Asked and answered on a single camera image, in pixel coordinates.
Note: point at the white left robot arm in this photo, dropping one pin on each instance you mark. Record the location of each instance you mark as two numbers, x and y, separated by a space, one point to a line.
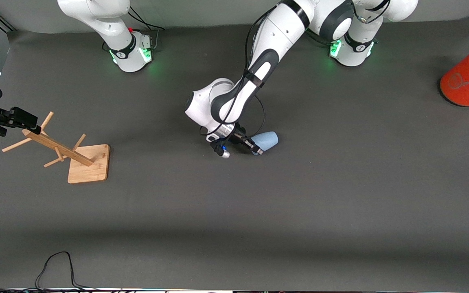
279 28

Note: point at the dark grey table cloth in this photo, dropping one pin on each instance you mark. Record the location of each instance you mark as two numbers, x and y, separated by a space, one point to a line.
234 203

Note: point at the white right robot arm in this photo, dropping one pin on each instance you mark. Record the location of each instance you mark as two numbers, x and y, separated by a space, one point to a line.
120 40

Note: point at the wooden mug tree rack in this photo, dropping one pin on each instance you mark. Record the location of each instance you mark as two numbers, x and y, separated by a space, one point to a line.
88 171

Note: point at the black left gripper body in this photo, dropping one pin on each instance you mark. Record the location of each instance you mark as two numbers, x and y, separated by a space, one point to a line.
239 135

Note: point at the light blue cup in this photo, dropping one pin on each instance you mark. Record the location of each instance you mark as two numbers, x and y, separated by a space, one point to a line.
268 139

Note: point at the orange cylinder with grey lid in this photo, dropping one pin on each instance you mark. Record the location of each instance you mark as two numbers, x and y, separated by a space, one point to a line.
466 81

